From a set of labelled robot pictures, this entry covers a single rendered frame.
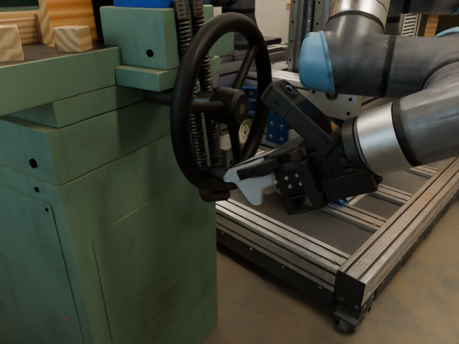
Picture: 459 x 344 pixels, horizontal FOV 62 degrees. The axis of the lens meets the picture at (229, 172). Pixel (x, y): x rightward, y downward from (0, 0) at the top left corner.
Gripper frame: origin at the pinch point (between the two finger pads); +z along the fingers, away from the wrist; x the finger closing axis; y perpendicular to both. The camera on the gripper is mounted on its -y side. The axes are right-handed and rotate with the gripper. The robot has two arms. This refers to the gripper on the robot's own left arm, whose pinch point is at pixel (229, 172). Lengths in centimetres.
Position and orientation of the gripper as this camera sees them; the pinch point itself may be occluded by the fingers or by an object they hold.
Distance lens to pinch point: 56.0
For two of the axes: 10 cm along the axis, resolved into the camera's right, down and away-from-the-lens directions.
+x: 5.2, -3.8, 7.7
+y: 4.3, 8.9, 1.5
